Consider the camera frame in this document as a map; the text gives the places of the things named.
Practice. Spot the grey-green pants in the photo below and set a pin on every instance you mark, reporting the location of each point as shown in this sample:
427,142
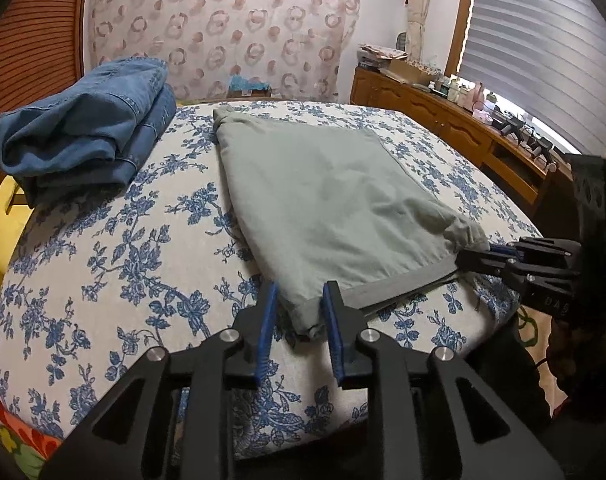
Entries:
318,204

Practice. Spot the stack of papers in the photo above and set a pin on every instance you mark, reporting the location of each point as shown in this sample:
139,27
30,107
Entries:
369,55

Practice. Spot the beige side curtain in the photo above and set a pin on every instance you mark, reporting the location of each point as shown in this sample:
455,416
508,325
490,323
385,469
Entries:
417,10

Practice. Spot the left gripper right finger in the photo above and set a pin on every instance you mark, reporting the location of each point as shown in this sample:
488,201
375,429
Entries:
360,356

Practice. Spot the grey zebra window blind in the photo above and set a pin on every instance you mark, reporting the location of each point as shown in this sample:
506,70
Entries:
546,56

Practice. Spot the pink circle patterned curtain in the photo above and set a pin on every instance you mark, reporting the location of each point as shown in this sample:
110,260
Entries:
292,46

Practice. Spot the folded blue jeans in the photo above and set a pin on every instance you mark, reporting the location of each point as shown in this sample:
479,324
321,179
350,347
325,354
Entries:
98,132

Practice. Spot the blue floral white bedsheet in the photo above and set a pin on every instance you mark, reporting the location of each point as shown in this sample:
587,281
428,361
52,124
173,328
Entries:
95,282

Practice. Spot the orange floral beige blanket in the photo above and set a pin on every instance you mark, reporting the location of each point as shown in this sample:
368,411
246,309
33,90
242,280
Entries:
28,447

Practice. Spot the wooden sideboard cabinet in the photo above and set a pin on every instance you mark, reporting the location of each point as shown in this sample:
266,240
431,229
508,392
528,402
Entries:
537,190

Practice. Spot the cardboard box on cabinet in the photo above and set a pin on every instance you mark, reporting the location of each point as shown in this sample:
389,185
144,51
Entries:
413,72

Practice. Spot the blue item behind bed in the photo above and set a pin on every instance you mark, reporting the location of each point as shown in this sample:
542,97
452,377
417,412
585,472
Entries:
240,87

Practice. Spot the pink bottle on cabinet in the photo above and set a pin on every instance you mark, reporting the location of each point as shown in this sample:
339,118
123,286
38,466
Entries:
476,97

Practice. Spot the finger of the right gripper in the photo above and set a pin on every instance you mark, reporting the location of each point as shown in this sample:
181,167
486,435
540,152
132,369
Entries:
511,249
490,262

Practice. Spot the brown louvered wardrobe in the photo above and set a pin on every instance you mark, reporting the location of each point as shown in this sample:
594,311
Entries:
40,49

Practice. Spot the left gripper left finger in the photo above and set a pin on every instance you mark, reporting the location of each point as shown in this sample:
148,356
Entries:
238,357

